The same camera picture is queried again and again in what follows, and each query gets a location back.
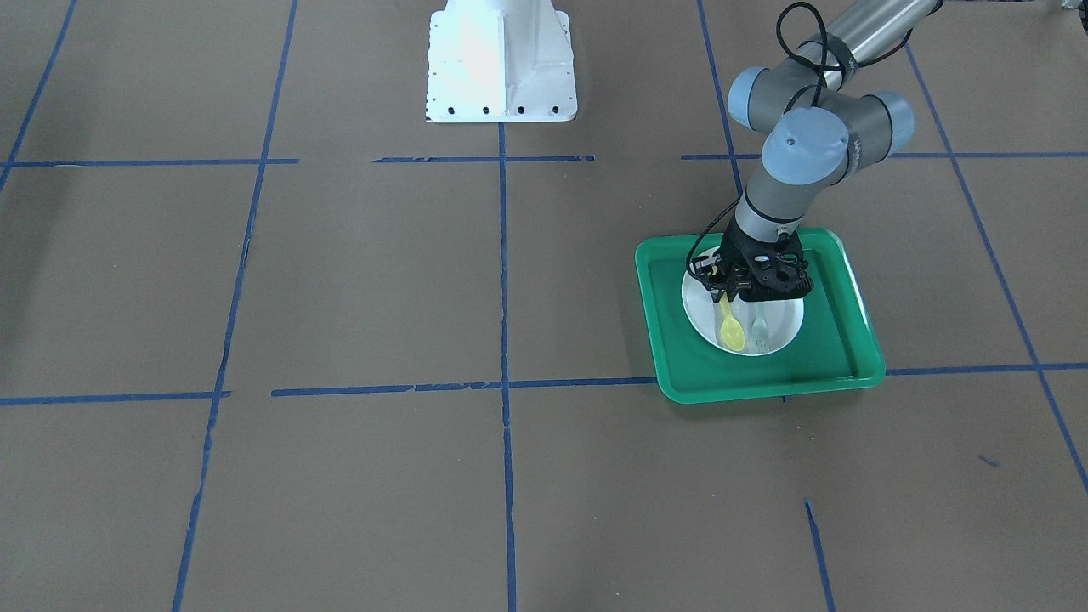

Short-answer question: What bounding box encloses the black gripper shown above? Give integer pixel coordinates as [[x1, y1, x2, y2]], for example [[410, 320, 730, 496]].
[[690, 228, 813, 303]]

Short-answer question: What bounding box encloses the yellow plastic spoon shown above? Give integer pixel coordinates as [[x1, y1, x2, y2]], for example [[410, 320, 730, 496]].
[[718, 295, 746, 354]]

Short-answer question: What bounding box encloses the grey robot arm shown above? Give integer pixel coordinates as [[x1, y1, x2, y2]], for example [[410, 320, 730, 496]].
[[687, 1, 941, 303]]

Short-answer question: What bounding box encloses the white round plate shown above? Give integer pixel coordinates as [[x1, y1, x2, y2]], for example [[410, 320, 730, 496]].
[[681, 276, 805, 357]]

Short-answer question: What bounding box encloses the clear plastic fork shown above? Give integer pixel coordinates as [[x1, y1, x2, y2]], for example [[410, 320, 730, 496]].
[[751, 302, 769, 354]]

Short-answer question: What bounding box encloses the green plastic tray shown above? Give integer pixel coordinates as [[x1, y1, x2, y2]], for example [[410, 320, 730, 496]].
[[636, 228, 887, 405]]

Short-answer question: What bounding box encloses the blue tape line lengthwise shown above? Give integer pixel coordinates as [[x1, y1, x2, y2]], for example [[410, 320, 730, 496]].
[[497, 123, 518, 611]]

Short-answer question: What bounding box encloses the blue tape line crosswise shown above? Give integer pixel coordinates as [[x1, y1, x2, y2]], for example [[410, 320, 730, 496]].
[[1, 362, 1087, 407]]

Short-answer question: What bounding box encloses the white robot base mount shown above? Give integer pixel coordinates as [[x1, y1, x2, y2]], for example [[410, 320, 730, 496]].
[[425, 1, 579, 123]]

